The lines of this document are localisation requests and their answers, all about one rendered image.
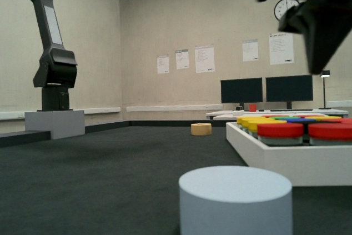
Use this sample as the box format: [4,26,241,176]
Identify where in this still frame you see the white rectangular tray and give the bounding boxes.
[226,122,352,186]

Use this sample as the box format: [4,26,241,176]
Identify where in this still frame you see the tan roll of tape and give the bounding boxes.
[191,123,212,136]

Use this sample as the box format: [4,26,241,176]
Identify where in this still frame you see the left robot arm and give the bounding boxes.
[31,0,78,112]

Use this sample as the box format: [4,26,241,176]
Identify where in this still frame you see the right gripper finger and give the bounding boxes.
[297,1,352,76]
[287,16,310,76]

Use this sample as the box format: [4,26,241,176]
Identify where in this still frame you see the blue jar cap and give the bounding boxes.
[279,118,316,123]

